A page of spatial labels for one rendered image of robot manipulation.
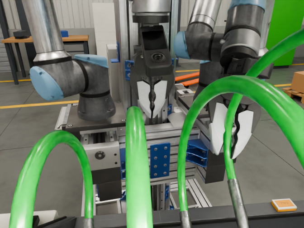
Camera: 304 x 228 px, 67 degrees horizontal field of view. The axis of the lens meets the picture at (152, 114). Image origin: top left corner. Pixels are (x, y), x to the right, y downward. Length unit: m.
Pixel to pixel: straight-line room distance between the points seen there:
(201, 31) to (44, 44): 0.46
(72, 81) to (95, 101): 0.13
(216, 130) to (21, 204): 0.32
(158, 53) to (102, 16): 4.93
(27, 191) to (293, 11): 6.80
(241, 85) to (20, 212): 0.17
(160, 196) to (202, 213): 0.70
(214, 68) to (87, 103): 0.51
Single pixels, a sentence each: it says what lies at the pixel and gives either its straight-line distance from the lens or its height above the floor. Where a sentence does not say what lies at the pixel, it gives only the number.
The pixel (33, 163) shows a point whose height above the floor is 1.31.
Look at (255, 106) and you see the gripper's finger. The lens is 0.46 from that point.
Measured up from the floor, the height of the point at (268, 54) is 1.37.
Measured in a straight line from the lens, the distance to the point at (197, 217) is 0.63.
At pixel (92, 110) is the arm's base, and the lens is 0.87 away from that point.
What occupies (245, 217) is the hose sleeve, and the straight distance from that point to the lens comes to 0.41.
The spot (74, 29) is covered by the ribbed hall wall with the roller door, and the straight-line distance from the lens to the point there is 6.38.
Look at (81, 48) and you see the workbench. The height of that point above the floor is 0.70.
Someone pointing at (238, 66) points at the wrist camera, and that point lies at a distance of 0.42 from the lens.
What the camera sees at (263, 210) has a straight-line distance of 0.70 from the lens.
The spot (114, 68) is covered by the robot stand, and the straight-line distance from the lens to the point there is 1.28.
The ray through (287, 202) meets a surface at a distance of 0.73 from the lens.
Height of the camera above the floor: 1.42
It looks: 25 degrees down
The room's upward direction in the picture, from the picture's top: straight up
